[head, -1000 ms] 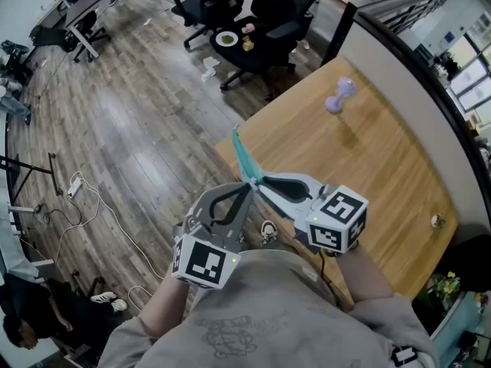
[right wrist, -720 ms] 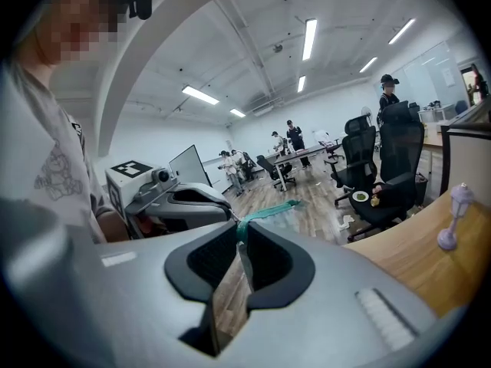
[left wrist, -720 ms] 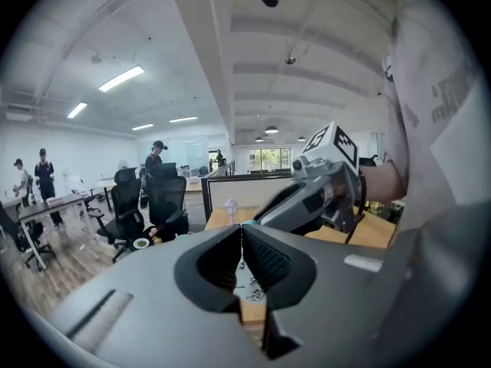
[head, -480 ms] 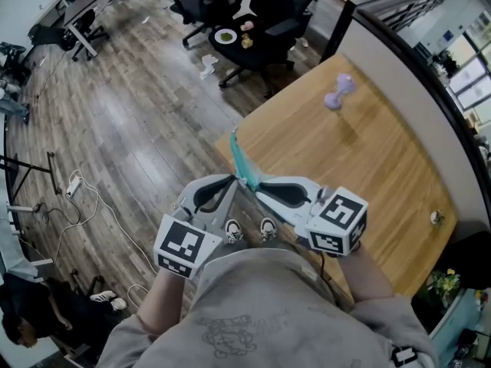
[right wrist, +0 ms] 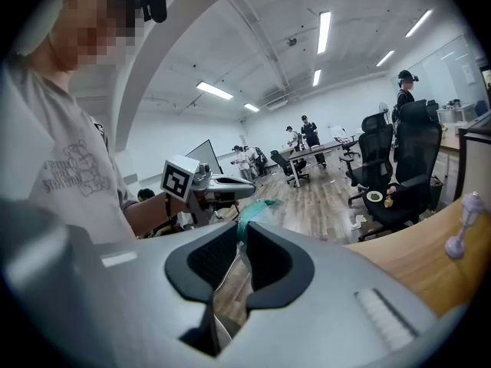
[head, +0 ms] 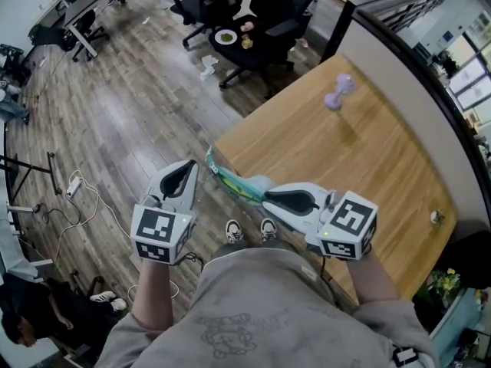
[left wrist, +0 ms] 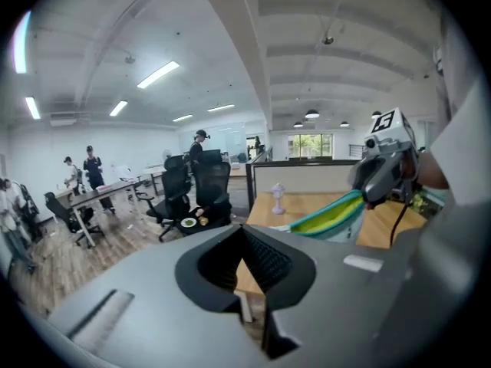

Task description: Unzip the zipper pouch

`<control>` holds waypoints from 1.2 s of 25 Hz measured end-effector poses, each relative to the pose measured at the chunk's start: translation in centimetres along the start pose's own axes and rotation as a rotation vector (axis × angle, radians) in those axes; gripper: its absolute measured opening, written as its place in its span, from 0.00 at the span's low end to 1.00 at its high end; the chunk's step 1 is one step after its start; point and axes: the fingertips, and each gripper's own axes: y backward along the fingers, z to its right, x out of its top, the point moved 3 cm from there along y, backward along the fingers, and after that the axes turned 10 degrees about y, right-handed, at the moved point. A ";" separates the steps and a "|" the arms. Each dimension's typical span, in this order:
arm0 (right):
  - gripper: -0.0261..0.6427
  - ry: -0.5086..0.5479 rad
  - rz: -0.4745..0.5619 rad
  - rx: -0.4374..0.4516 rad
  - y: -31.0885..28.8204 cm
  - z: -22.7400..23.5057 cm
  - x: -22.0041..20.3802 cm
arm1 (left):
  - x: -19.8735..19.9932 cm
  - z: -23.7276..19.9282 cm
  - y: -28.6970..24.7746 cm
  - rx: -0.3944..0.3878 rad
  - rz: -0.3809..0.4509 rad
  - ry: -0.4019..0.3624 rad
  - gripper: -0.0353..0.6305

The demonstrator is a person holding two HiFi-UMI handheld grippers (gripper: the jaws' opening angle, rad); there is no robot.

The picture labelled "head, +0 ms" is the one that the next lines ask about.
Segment person's left shoe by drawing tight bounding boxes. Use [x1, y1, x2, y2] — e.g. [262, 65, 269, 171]
[225, 219, 245, 245]

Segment person's right forearm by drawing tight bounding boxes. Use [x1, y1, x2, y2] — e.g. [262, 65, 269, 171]
[344, 245, 402, 307]

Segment person's right shoe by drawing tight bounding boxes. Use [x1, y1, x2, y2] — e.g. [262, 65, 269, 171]
[259, 217, 278, 244]

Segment white plate with green food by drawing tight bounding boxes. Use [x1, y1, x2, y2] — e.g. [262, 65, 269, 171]
[214, 28, 239, 46]

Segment white power strip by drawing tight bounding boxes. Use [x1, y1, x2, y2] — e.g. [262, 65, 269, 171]
[65, 177, 83, 199]

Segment person's left forearm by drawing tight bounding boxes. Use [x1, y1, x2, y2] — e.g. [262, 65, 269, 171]
[131, 258, 181, 331]

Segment purple lantern lamp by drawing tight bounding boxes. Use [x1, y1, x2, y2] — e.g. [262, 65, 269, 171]
[324, 73, 358, 112]

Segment white crumpled paper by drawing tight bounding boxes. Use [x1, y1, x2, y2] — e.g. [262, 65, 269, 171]
[199, 54, 221, 81]

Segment person's grey printed shirt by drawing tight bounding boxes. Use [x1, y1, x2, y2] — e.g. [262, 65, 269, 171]
[94, 239, 440, 368]

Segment white floor cable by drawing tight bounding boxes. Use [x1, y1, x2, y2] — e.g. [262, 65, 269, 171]
[49, 169, 181, 303]

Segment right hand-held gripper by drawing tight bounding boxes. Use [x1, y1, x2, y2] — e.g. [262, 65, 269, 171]
[261, 182, 379, 261]

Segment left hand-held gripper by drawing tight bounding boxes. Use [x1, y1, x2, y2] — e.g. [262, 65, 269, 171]
[130, 159, 199, 266]

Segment grey board on black stand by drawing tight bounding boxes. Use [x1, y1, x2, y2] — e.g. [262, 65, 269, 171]
[0, 150, 63, 207]

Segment person's shoe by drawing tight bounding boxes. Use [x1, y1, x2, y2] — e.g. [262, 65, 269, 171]
[225, 219, 245, 245]
[259, 217, 278, 244]

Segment black metal railing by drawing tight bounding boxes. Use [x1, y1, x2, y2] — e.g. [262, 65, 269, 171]
[356, 0, 452, 35]

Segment grey partition with black rim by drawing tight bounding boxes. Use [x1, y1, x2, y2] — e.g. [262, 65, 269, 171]
[320, 0, 491, 242]

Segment light green cloth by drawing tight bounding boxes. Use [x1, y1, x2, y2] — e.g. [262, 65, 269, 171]
[206, 146, 277, 209]

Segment large glass windows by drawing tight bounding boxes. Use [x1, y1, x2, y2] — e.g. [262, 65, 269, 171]
[444, 9, 491, 127]

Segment light blue cabinet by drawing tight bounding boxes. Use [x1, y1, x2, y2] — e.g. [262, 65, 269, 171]
[429, 287, 491, 368]

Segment yellow flower bouquet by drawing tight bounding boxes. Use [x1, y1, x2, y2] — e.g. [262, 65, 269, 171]
[431, 268, 462, 303]

